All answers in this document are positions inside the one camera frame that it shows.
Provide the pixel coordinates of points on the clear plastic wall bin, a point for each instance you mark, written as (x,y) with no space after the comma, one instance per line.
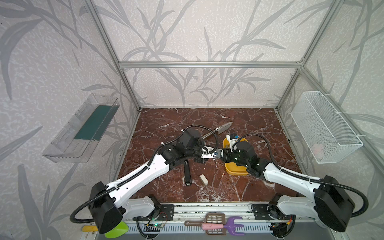
(64,148)

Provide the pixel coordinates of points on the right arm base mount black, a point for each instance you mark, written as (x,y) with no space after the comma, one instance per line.
(269,212)

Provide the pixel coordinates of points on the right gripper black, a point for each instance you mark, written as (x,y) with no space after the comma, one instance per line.
(229,154)

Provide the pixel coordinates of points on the green toy shovel yellow handle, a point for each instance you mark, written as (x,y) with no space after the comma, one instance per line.
(116,232)

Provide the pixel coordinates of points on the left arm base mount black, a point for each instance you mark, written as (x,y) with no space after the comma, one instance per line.
(162,213)

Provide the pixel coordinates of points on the brown toy spatula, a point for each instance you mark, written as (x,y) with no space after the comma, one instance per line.
(199,223)

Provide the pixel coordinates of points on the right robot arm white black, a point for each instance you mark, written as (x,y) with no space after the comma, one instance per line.
(323,199)

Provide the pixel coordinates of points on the small beige stapler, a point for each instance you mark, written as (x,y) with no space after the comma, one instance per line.
(217,154)
(204,179)

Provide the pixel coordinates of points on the green sponge in bin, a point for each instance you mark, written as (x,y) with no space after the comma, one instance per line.
(95,126)

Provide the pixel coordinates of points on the purple toy rake pink handle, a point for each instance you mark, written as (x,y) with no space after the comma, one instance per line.
(225,226)

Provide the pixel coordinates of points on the white wire mesh basket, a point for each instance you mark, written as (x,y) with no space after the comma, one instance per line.
(320,123)

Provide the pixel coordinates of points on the yellow plastic tray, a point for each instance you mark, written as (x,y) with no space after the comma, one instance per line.
(231,168)

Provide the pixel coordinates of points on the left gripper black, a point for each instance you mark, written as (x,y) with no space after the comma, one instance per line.
(199,152)

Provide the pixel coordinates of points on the silver metal trowel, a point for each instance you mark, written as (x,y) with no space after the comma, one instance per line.
(218,130)

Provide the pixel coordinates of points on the pink object in basket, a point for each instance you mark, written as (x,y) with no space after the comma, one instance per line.
(318,151)

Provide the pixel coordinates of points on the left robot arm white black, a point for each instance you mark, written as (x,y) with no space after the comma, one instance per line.
(108,204)

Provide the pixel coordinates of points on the black stapler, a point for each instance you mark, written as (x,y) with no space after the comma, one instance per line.
(187,173)

